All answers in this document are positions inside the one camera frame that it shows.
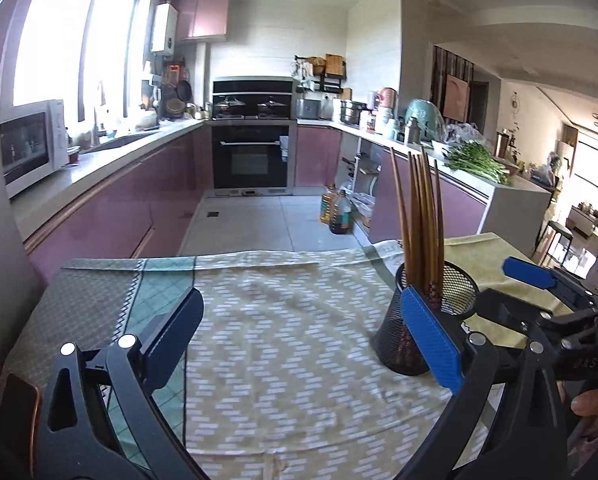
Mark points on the pink wall cabinet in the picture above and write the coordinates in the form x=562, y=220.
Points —
x=201, y=20

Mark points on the kitchen faucet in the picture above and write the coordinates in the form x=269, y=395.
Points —
x=97, y=129

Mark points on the green leafy vegetables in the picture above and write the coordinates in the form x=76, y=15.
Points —
x=472, y=157

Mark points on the bamboo chopstick red end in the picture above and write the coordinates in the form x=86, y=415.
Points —
x=435, y=251
x=440, y=230
x=430, y=291
x=416, y=274
x=421, y=221
x=404, y=224

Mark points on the white water heater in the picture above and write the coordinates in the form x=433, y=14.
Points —
x=164, y=28

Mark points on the black range hood stove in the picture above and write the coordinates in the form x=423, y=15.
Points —
x=252, y=97

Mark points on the pink thermos jug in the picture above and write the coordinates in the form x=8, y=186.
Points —
x=387, y=98

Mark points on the wall spice rack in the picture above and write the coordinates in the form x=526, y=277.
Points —
x=326, y=74

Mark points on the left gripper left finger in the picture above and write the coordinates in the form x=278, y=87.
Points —
x=165, y=339

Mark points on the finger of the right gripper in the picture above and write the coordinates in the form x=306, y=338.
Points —
x=515, y=314
x=528, y=273

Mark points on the brown phone on table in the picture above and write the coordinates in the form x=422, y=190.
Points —
x=19, y=415

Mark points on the black mesh utensil holder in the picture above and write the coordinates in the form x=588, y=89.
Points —
x=412, y=340

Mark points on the cooking oil bottle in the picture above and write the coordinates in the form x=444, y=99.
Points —
x=327, y=201

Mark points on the black stool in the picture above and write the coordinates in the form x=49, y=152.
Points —
x=558, y=242

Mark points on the teal electric kettle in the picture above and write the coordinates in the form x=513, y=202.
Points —
x=424, y=122

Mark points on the steel cooking pot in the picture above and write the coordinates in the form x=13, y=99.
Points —
x=350, y=112

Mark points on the white microwave oven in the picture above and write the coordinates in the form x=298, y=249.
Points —
x=34, y=144

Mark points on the black built-in oven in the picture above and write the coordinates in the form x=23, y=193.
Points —
x=251, y=156

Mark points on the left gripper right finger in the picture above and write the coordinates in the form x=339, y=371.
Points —
x=439, y=350

